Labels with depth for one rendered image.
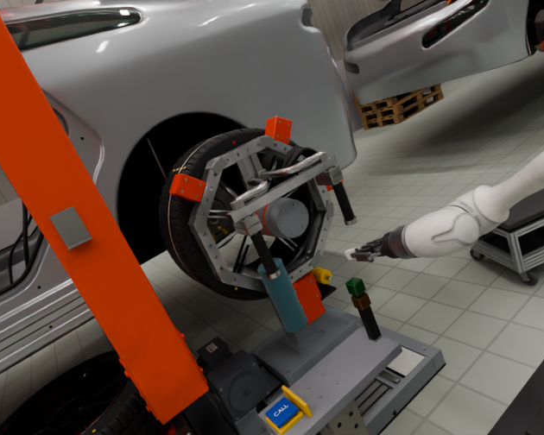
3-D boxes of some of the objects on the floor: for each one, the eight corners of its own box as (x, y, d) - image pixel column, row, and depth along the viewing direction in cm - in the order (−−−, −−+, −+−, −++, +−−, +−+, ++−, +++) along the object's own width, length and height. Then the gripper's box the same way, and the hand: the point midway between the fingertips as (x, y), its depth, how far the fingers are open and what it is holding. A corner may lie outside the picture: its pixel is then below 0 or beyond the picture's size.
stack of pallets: (406, 106, 778) (391, 60, 753) (445, 97, 702) (432, 45, 677) (362, 131, 722) (345, 82, 697) (400, 123, 646) (382, 68, 621)
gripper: (408, 219, 109) (354, 235, 129) (379, 243, 102) (327, 255, 123) (421, 242, 109) (365, 254, 130) (394, 267, 103) (339, 275, 123)
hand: (353, 253), depth 123 cm, fingers closed
